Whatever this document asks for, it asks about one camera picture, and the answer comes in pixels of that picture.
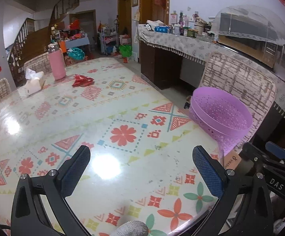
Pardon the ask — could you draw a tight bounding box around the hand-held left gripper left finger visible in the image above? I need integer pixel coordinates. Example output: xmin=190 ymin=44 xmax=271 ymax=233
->
xmin=11 ymin=145 xmax=91 ymax=236

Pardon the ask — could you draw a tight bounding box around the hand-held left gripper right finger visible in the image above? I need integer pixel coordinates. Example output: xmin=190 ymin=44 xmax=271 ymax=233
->
xmin=192 ymin=146 xmax=274 ymax=236

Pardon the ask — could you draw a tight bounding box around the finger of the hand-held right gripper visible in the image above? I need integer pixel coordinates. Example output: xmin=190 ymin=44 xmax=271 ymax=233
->
xmin=265 ymin=141 xmax=285 ymax=164
xmin=242 ymin=142 xmax=285 ymax=171

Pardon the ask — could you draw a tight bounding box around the tan cardboard box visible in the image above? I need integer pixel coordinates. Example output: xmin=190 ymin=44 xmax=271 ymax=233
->
xmin=225 ymin=151 xmax=242 ymax=171

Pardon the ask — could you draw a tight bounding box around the purple perforated plastic basket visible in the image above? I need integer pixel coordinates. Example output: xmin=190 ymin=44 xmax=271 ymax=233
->
xmin=189 ymin=87 xmax=253 ymax=161

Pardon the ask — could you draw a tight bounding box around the person's left hand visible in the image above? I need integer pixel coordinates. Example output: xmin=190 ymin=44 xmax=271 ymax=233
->
xmin=115 ymin=221 xmax=149 ymax=236

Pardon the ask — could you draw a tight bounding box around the patterned tablecloth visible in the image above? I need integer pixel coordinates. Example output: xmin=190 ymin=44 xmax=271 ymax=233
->
xmin=0 ymin=57 xmax=225 ymax=236

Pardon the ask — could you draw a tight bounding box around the crumpled red wrapper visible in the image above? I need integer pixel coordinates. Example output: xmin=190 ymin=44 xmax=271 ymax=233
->
xmin=72 ymin=74 xmax=95 ymax=88

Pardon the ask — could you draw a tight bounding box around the white tissue box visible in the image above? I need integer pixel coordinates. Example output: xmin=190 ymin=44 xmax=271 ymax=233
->
xmin=18 ymin=68 xmax=46 ymax=97

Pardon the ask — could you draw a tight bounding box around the pink thermos bottle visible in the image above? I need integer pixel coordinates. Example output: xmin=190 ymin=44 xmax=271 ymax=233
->
xmin=47 ymin=43 xmax=66 ymax=80

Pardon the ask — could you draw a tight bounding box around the teal plastic bag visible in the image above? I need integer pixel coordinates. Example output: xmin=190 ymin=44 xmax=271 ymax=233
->
xmin=67 ymin=48 xmax=85 ymax=61

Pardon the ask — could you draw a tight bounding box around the dark wooden sideboard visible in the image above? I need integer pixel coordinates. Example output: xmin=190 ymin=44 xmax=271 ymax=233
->
xmin=139 ymin=41 xmax=207 ymax=90

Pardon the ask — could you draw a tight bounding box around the leaf print sideboard cloth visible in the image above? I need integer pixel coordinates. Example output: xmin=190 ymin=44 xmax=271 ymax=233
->
xmin=136 ymin=24 xmax=285 ymax=131

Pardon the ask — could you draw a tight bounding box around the white mesh food cover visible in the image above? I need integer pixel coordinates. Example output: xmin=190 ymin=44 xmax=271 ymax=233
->
xmin=208 ymin=5 xmax=285 ymax=46

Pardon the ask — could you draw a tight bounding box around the green plastic bag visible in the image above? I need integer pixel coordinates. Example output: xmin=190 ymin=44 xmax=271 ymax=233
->
xmin=119 ymin=45 xmax=132 ymax=58

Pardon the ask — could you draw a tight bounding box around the cluttered table blue cloth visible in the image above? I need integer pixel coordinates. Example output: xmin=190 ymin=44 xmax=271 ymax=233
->
xmin=59 ymin=20 xmax=90 ymax=52

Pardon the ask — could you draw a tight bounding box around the white storage rack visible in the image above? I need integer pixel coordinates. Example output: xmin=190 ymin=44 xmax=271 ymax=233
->
xmin=101 ymin=26 xmax=119 ymax=54

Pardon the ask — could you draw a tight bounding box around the wooden staircase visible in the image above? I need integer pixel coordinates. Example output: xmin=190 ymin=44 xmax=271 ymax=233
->
xmin=3 ymin=0 xmax=81 ymax=79

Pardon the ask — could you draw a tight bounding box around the cluster of bottles and jars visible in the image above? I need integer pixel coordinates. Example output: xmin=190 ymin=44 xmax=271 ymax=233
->
xmin=169 ymin=11 xmax=212 ymax=36

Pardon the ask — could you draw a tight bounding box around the dark brown door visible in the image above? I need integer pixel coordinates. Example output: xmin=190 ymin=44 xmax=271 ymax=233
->
xmin=76 ymin=10 xmax=97 ymax=54

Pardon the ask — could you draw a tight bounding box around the white cloth bundle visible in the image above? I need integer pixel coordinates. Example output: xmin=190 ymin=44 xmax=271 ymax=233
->
xmin=144 ymin=21 xmax=166 ymax=31

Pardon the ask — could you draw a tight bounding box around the wooden door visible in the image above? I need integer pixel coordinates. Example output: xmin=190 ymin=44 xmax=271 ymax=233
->
xmin=153 ymin=0 xmax=169 ymax=25

